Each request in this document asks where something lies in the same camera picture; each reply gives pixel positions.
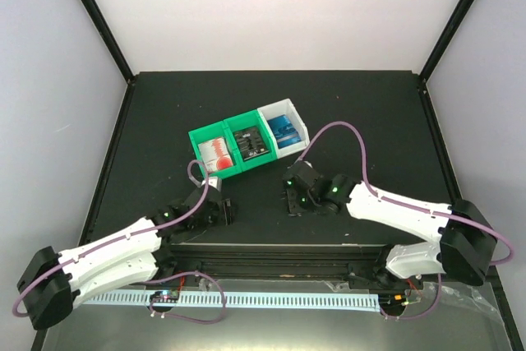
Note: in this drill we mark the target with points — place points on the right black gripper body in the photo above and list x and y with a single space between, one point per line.
301 205

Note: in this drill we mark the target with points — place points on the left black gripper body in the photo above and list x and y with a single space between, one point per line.
224 216

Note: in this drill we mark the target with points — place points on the green bin with red cards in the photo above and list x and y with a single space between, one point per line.
209 132

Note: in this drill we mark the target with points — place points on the white bin with blue cards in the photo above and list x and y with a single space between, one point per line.
285 107

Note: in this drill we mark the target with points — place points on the green bin with black cards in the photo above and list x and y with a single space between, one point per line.
245 120

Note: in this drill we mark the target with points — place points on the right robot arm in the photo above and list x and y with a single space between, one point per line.
455 240

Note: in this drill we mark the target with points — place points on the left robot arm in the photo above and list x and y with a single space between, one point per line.
55 283

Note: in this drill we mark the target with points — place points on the red white card stack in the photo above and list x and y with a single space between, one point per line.
215 155

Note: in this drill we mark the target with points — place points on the blue card stack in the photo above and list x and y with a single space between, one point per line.
284 132

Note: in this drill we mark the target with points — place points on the black card stack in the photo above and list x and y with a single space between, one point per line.
252 144

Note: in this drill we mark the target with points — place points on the left controller board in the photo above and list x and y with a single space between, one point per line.
164 298

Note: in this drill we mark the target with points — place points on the controller board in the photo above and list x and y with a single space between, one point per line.
164 298
394 299

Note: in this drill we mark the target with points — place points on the right controller board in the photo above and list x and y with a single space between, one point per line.
394 299

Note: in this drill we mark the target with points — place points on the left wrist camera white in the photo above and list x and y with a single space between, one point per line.
213 182

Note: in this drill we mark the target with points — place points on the blue slotted cable duct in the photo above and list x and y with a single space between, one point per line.
251 300

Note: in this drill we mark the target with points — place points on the left black frame post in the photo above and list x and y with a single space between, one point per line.
105 33

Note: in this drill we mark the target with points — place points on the black frame post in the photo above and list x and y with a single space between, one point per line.
105 33
451 27

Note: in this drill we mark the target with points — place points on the right black frame post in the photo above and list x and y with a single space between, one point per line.
451 27

